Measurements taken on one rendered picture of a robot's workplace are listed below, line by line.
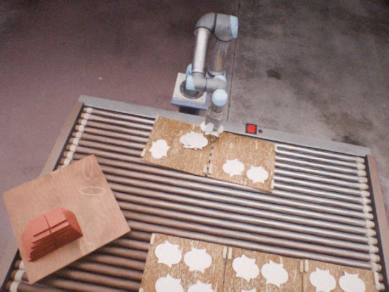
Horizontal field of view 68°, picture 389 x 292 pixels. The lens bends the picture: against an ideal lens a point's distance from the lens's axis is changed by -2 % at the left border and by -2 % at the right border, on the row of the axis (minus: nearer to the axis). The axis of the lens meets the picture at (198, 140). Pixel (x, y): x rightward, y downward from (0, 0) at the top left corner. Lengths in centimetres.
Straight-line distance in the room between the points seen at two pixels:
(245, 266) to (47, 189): 113
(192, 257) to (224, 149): 70
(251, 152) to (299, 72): 223
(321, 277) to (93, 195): 130
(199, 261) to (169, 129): 84
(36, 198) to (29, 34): 286
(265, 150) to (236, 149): 20
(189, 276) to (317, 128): 239
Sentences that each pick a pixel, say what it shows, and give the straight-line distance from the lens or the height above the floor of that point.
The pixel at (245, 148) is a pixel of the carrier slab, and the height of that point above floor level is 94.
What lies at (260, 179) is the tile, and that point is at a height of 94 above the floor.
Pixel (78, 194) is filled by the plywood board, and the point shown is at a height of 104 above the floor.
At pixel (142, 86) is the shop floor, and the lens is 344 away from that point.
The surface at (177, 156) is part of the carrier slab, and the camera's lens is 186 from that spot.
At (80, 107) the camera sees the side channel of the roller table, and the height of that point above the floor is 95.
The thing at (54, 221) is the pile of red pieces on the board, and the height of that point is 129.
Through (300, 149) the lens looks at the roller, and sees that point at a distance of 212.
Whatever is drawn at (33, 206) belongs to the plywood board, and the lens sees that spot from 176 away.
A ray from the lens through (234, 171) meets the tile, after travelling 186.
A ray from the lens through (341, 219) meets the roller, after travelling 203.
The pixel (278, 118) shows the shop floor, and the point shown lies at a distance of 342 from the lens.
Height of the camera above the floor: 258
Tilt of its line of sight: 58 degrees down
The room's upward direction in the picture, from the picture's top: 11 degrees clockwise
